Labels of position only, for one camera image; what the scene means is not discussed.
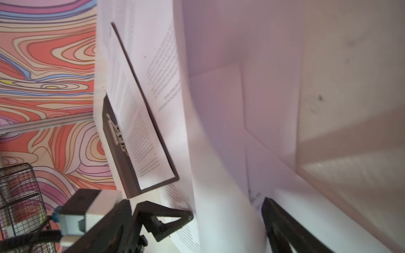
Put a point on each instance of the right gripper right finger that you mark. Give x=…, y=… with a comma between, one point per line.
x=285, y=234

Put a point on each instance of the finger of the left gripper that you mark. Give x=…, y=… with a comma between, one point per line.
x=158, y=220

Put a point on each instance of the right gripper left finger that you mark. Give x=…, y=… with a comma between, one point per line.
x=109, y=235

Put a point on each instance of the orange black file folder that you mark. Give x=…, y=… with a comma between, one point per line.
x=123, y=158

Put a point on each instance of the printed paper sheet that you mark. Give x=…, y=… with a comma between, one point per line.
x=143, y=109
x=240, y=63
x=270, y=177
x=136, y=126

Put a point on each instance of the black wire basket left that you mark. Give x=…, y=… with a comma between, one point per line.
x=22, y=211

